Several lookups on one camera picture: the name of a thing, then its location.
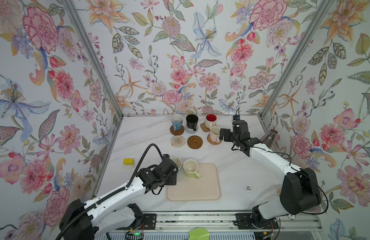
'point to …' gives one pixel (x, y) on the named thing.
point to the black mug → (192, 120)
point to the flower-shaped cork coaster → (204, 128)
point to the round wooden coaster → (176, 132)
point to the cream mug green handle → (190, 166)
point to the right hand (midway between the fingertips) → (227, 129)
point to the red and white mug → (210, 120)
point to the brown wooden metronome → (269, 138)
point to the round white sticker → (248, 188)
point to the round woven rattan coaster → (210, 141)
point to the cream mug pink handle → (215, 134)
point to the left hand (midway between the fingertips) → (176, 177)
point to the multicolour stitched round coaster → (177, 141)
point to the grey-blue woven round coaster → (191, 130)
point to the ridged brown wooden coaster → (194, 142)
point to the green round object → (198, 233)
